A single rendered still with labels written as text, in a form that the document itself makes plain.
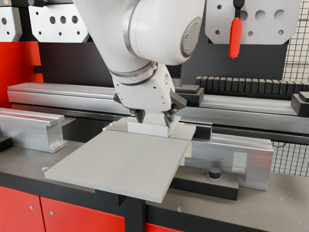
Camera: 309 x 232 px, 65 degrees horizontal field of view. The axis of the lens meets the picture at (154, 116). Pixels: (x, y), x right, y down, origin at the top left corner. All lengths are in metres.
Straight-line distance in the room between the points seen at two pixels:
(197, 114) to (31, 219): 0.55
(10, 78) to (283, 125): 1.17
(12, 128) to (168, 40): 0.63
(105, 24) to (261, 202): 0.44
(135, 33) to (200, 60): 0.76
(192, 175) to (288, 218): 0.19
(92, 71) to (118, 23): 0.94
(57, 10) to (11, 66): 0.78
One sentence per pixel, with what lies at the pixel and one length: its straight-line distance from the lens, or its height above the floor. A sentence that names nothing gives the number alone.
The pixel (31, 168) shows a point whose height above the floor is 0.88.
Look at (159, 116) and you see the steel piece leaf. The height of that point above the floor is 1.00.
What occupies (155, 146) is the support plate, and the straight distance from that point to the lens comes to 0.44.
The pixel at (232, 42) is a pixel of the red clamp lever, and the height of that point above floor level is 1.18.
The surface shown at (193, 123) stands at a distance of 0.57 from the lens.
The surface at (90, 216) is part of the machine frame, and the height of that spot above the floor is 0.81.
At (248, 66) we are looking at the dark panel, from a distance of 1.03.
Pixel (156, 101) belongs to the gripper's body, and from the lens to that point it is 0.44.
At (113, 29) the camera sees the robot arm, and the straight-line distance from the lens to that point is 0.31.
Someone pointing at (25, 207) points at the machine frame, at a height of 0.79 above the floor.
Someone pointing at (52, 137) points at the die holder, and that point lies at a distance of 0.75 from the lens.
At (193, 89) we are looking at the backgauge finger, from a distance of 0.75.
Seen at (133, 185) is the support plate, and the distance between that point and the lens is 0.34.
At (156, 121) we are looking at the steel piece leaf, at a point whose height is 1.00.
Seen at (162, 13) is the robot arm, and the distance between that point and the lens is 0.27.
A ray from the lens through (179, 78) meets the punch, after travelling 0.54.
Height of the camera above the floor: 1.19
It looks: 18 degrees down
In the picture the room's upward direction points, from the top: straight up
